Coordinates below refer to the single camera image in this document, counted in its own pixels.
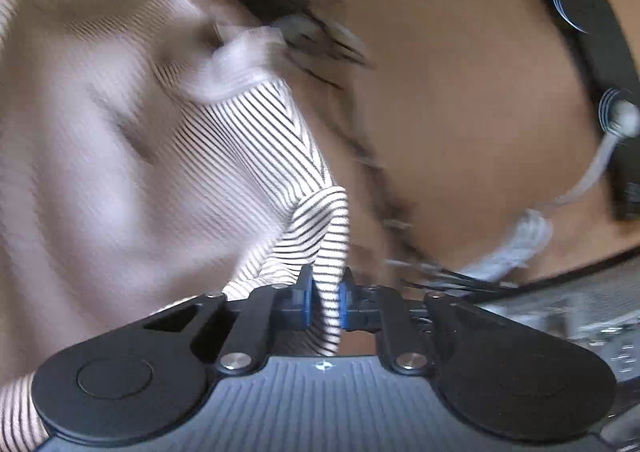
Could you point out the black wall power strip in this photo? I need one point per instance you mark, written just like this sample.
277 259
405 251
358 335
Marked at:
602 55

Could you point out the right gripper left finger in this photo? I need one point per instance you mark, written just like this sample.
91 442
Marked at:
259 318

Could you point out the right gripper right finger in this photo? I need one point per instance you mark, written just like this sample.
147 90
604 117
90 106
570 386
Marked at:
396 323

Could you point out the beige striped knit garment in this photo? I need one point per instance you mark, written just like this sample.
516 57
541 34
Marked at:
150 150

